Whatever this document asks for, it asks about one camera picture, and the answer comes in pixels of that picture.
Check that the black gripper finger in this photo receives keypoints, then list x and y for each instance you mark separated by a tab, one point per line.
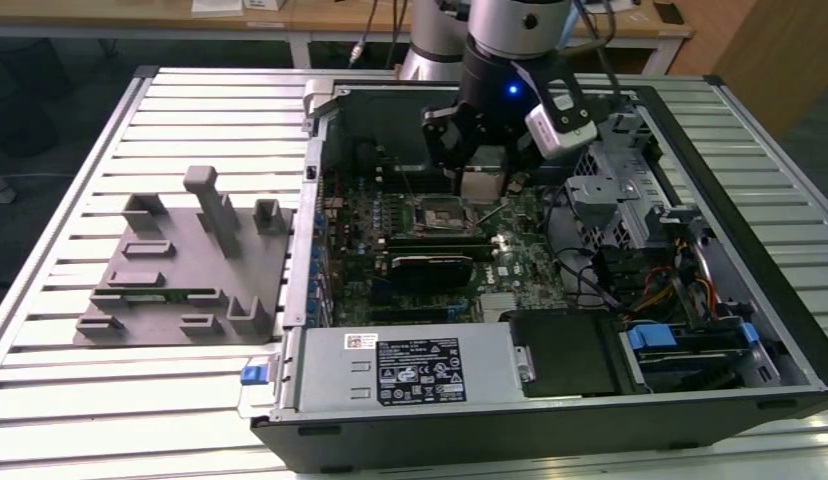
447	140
523	157

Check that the silver CPU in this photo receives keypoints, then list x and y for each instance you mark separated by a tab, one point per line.
483	187

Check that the thin metal locking lever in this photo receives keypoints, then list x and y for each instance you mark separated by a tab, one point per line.
407	184
450	233

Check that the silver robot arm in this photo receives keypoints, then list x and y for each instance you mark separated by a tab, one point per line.
507	25

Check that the CPU socket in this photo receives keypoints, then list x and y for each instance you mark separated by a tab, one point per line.
447	216

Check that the black RAM slot bank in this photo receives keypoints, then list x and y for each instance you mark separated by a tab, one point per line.
394	180
440	246

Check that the silver metal drive cage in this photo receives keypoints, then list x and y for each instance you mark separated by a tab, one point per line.
590	200

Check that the green motherboard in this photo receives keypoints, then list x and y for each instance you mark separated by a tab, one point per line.
527	250

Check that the black graphics card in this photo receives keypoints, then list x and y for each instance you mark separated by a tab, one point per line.
430	275

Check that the small silver heatsink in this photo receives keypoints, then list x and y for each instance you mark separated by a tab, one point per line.
499	306

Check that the small black device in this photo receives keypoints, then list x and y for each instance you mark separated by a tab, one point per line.
669	12

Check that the black expansion slot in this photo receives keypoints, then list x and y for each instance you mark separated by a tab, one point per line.
407	315

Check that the white labelled box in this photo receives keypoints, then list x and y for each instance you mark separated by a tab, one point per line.
263	4

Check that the black plastic shroud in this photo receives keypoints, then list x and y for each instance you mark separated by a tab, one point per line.
567	355

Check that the blue disk carrier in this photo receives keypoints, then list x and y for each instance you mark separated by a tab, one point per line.
654	340

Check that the wooden cabinet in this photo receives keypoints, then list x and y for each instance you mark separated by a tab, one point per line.
774	55

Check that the white paper box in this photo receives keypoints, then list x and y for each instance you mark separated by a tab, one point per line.
216	5

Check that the grey parts rack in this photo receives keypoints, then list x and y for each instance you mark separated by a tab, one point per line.
187	240

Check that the silver power supply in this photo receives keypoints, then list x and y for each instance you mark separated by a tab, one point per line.
327	372

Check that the green RAM stick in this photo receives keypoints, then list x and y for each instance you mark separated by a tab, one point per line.
160	298

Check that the wooden desk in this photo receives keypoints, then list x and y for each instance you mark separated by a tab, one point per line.
120	22

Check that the blue case latch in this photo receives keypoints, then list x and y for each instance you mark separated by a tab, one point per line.
252	376

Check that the black PC case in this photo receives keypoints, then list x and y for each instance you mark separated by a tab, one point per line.
454	445

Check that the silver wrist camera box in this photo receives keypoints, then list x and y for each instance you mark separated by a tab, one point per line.
560	135

